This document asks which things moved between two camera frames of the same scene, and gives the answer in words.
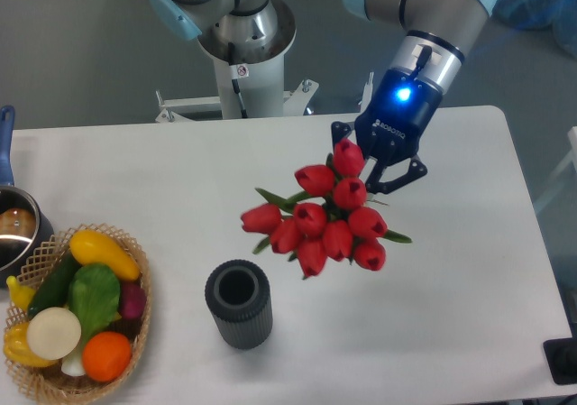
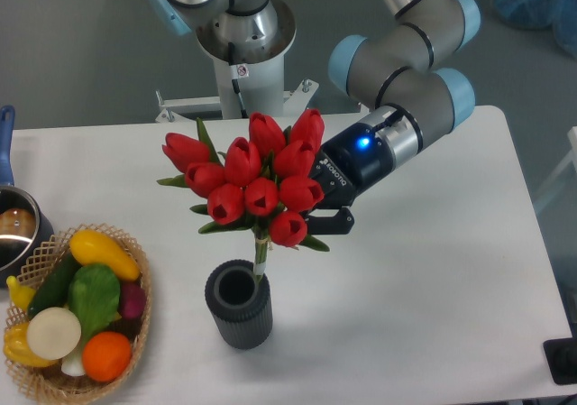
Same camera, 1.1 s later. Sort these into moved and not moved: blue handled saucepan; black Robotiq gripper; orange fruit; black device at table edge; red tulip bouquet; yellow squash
Moved: black Robotiq gripper; red tulip bouquet
Not moved: blue handled saucepan; black device at table edge; orange fruit; yellow squash
